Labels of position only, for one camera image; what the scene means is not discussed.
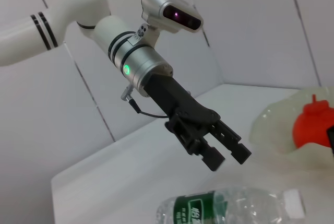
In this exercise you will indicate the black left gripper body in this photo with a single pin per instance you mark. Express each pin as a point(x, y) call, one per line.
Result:
point(172, 96)

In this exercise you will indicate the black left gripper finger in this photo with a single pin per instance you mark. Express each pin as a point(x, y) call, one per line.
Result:
point(212, 158)
point(240, 153)

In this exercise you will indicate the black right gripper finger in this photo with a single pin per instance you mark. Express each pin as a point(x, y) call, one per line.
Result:
point(331, 140)

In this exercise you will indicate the red orange fruit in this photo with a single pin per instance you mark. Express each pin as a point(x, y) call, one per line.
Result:
point(310, 127)

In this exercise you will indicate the clear water bottle green label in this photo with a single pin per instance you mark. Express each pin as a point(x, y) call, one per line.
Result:
point(235, 208)

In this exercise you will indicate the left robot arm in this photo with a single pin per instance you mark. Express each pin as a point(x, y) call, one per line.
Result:
point(104, 30)

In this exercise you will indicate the green glass fruit plate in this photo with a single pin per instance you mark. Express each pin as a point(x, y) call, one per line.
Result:
point(274, 130)

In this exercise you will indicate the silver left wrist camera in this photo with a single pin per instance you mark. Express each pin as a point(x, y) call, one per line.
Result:
point(172, 7)

